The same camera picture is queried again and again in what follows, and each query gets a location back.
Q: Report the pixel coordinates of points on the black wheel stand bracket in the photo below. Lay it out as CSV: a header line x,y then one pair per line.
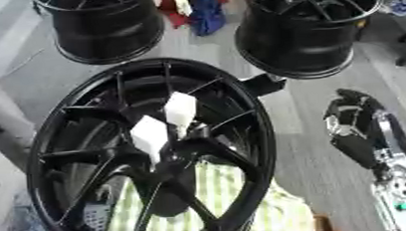
x,y
264,83

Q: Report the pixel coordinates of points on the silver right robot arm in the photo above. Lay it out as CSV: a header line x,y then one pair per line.
x,y
403,196

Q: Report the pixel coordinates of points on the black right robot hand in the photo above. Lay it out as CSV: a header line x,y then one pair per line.
x,y
355,122

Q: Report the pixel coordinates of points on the black spoked wheel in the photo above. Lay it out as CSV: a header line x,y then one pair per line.
x,y
68,141

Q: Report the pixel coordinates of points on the black wheel rim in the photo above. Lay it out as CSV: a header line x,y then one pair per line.
x,y
306,29
100,26

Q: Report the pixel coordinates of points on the red and blue cloth pile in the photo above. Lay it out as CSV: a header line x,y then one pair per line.
x,y
198,8

